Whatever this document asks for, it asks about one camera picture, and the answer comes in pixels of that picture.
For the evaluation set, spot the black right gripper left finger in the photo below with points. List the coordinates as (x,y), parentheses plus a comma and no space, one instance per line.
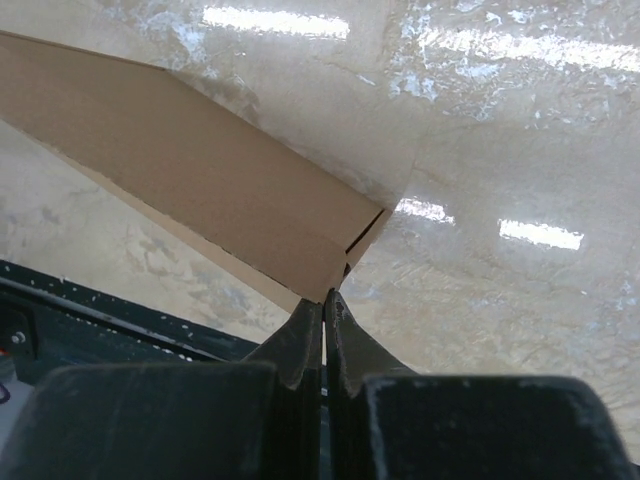
(258,418)

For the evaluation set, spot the cardboard box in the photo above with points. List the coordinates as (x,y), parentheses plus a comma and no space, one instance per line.
(262,212)

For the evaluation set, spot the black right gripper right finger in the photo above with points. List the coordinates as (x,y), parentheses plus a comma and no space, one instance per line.
(390,422)

